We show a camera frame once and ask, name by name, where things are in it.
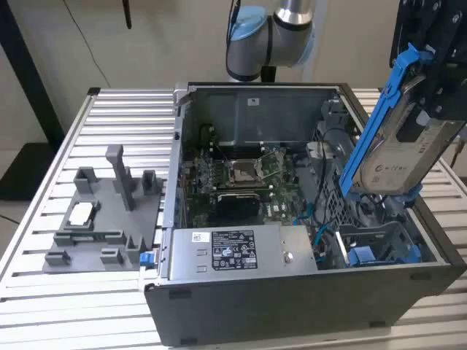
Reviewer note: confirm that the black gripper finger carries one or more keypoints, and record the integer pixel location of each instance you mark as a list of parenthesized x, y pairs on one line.
[(410, 125), (450, 95)]

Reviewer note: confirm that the hard disk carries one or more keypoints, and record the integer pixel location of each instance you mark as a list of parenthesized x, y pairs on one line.
[(394, 171)]

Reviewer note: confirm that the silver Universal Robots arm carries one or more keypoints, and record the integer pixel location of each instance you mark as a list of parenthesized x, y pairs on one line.
[(251, 51)]

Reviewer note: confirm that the blue disk bay carrier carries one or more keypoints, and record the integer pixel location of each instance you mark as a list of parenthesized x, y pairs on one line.
[(365, 255)]

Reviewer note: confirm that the perforated metal drive cage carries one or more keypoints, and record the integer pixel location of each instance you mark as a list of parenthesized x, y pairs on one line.
[(335, 204)]

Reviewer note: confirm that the CPU socket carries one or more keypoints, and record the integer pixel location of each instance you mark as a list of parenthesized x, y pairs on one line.
[(242, 173)]

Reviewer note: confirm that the thin locking lever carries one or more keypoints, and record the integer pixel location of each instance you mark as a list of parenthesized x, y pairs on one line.
[(221, 151)]

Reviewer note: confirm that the black chipset heatsink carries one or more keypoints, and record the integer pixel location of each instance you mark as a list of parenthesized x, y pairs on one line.
[(239, 209)]

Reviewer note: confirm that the green motherboard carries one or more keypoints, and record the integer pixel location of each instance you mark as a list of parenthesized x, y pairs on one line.
[(204, 175)]

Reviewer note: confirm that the gray power supply unit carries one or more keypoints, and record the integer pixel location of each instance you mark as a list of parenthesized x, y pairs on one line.
[(189, 259)]

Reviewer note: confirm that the blue case latch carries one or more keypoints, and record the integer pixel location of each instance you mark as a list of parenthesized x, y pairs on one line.
[(146, 259)]

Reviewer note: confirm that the black antenna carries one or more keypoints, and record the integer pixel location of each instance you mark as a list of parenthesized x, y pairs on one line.
[(126, 14)]

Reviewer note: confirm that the gray parts rack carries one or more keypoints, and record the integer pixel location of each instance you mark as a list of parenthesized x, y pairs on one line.
[(106, 218)]

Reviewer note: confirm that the silver CPU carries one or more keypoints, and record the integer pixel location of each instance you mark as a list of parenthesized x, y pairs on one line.
[(82, 215)]

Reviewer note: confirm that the black stand post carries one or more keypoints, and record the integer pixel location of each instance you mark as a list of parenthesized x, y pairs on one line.
[(22, 73)]

